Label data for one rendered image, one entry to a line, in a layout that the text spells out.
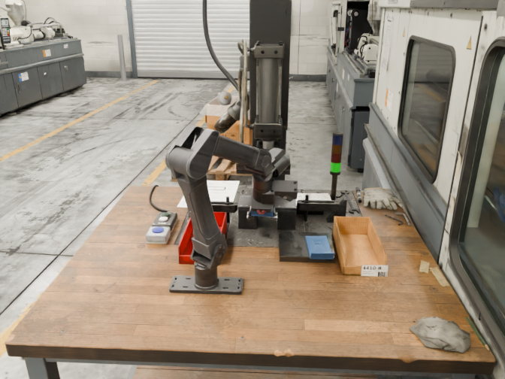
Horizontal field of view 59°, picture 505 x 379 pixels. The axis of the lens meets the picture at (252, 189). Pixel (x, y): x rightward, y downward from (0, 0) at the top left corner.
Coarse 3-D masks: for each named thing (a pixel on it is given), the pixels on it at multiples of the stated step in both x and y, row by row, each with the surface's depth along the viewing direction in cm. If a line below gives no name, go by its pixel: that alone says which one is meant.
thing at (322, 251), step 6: (306, 240) 144; (312, 240) 144; (318, 240) 144; (324, 240) 144; (312, 246) 141; (318, 246) 141; (324, 246) 141; (312, 252) 137; (318, 252) 137; (324, 252) 137; (330, 252) 137; (312, 258) 134; (318, 258) 134; (324, 258) 134; (330, 258) 134
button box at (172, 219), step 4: (152, 188) 190; (152, 192) 186; (152, 204) 174; (156, 208) 171; (160, 208) 170; (160, 212) 162; (164, 212) 162; (168, 212) 162; (172, 212) 162; (156, 216) 160; (160, 216) 160; (172, 216) 160; (176, 216) 161; (156, 220) 156; (168, 220) 156; (172, 220) 156; (176, 220) 162; (152, 224) 154; (156, 224) 154; (160, 224) 154; (164, 224) 154; (168, 224) 153; (172, 224) 155; (172, 228) 156
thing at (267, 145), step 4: (260, 140) 163; (264, 140) 147; (268, 140) 147; (272, 140) 147; (276, 140) 163; (260, 144) 154; (264, 144) 149; (268, 144) 148; (272, 144) 149; (276, 144) 158; (260, 148) 150; (264, 148) 149; (268, 148) 149; (288, 156) 154; (236, 164) 148; (236, 168) 148; (240, 168) 148; (244, 168) 148; (288, 168) 148; (236, 172) 149; (240, 172) 149; (244, 172) 149; (248, 172) 149; (252, 172) 149; (284, 172) 148; (288, 172) 148
